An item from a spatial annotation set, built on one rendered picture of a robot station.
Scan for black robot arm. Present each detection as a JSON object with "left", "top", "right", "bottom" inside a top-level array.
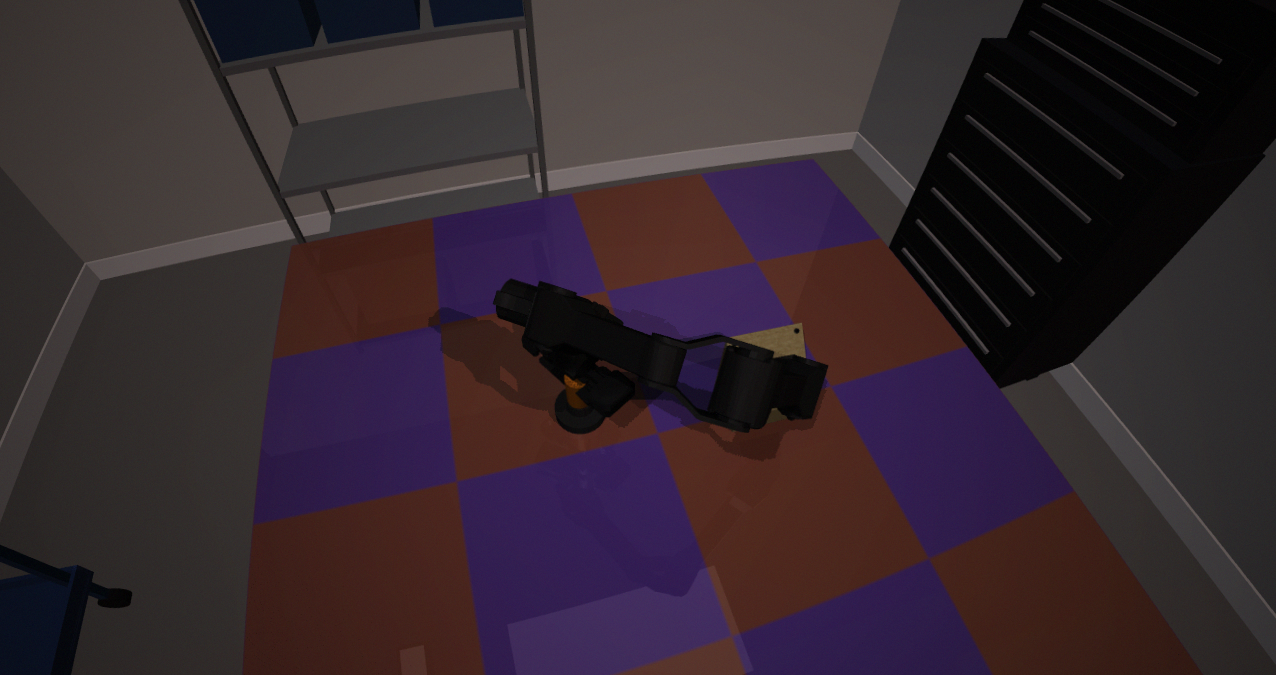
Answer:
[{"left": 493, "top": 278, "right": 828, "bottom": 433}]

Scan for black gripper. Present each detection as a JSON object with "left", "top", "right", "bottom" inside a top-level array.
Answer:
[{"left": 538, "top": 350, "right": 635, "bottom": 417}]

